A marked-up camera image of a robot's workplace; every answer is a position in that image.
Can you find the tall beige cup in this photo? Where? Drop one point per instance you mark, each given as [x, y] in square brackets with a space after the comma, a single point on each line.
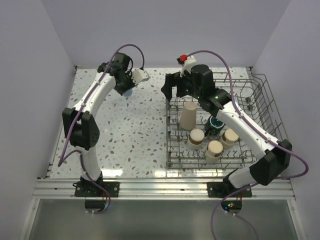
[188, 116]

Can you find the dark green mug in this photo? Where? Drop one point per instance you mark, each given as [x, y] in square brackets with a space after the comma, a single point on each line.
[213, 126]

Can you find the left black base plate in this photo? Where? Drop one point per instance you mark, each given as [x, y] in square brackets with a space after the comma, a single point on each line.
[85, 188]

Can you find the grey wire dish rack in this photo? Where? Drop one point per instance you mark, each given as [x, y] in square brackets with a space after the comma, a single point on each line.
[253, 95]

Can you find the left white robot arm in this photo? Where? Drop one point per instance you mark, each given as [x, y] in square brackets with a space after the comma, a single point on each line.
[80, 127]

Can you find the beige brown cup left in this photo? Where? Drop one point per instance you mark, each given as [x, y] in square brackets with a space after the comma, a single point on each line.
[195, 139]

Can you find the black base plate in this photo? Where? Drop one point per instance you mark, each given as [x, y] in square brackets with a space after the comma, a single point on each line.
[85, 188]
[219, 189]

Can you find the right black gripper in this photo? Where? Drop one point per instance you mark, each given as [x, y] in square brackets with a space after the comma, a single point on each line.
[172, 80]

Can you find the beige brown cup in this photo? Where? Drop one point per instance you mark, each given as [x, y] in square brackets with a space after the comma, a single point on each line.
[213, 151]
[228, 138]
[195, 139]

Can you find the round controller board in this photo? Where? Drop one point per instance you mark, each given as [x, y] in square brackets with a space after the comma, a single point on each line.
[232, 206]
[98, 205]

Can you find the right round controller board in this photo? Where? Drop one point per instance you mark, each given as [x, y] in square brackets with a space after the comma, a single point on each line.
[232, 206]

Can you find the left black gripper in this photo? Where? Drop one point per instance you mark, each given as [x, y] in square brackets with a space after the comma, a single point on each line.
[121, 91]

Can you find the blue plastic cup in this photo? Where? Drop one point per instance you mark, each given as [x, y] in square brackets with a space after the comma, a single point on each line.
[128, 93]

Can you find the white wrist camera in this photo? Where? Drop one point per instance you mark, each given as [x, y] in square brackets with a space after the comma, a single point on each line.
[187, 62]
[139, 76]

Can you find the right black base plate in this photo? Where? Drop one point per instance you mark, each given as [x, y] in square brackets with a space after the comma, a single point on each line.
[219, 189]

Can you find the beige brown cup right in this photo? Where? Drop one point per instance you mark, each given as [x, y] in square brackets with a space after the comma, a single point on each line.
[228, 138]

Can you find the beige brown cup middle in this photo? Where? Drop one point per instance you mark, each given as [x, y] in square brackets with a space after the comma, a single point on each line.
[213, 151]

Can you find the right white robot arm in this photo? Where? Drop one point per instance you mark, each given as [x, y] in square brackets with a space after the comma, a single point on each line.
[272, 154]

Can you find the aluminium mounting rail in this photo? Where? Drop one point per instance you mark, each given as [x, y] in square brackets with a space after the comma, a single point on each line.
[160, 189]

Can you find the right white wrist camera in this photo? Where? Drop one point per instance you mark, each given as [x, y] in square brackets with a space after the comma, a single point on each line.
[187, 62]

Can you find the left round controller board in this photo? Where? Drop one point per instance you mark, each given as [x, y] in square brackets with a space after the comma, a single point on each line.
[98, 205]

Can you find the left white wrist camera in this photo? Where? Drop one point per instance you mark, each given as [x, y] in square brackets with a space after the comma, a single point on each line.
[139, 76]

